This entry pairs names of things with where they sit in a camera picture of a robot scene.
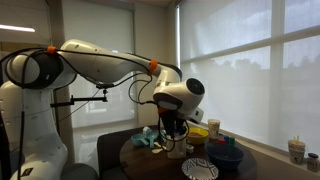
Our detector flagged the dark round stool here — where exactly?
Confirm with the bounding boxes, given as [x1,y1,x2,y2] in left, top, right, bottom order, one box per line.
[61,162,99,180]

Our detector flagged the small teal measuring cup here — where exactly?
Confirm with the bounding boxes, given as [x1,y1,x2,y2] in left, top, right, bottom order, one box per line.
[159,129,168,143]

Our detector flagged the patterned cup with sticks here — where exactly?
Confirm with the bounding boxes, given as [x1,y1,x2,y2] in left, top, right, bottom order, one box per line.
[287,135,307,165]

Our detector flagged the medium teal measuring cup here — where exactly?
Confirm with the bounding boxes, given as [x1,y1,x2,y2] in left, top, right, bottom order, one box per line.
[146,129,161,149]

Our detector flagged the small jar with blue cap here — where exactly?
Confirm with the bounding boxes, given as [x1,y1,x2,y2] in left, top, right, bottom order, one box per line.
[306,152,320,173]

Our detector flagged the black white patterned bowl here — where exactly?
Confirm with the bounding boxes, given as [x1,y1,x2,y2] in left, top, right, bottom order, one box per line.
[181,157,220,180]

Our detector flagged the patterned paper cup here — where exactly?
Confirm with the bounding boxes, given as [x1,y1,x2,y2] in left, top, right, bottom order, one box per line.
[207,118,221,140]

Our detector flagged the black camera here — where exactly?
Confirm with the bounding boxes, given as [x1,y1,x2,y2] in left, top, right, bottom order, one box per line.
[95,82,115,90]

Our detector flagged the dark blue bowl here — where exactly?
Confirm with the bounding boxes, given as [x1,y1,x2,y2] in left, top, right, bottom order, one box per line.
[205,142,245,172]

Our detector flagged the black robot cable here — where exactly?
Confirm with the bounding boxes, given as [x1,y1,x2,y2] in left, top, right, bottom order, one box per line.
[0,46,191,180]

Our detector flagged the ceiling light strip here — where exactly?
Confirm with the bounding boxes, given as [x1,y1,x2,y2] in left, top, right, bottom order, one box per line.
[0,23,36,33]

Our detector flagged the yellow bowl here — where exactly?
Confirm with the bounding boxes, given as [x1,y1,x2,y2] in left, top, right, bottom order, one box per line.
[185,127,210,146]

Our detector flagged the white roller blind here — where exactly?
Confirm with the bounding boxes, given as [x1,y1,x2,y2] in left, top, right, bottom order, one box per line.
[63,0,138,130]
[179,0,320,156]

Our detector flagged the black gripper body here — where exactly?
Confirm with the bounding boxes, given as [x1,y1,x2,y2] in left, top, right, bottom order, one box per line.
[159,110,190,133]

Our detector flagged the dark upholstered chair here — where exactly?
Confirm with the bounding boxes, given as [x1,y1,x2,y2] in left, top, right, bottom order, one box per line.
[96,124,161,180]

